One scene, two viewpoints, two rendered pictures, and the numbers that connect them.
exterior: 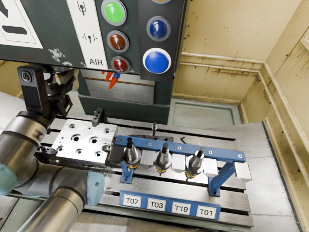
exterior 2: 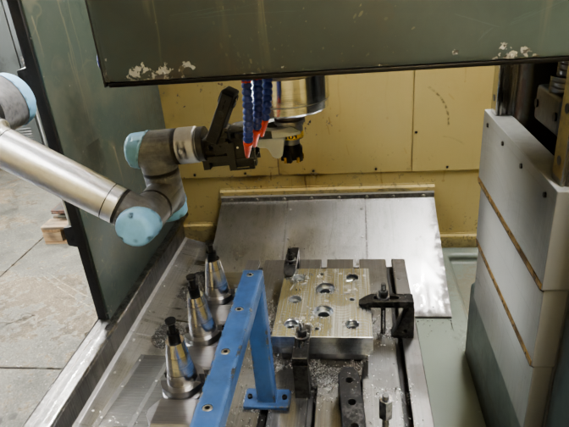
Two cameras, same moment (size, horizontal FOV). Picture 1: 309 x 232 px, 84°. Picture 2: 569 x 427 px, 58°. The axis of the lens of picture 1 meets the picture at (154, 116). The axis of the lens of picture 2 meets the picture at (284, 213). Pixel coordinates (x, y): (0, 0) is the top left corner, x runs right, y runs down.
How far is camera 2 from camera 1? 0.86 m
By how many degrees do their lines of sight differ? 73
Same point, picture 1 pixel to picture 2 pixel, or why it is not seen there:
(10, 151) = (155, 136)
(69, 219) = (91, 196)
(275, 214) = not seen: outside the picture
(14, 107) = (416, 234)
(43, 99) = (215, 124)
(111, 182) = (249, 378)
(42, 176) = (153, 185)
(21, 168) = (146, 155)
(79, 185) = (129, 202)
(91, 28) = not seen: hidden behind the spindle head
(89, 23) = not seen: hidden behind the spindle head
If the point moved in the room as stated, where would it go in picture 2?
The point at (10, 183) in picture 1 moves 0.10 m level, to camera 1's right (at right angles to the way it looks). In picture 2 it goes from (131, 155) to (115, 173)
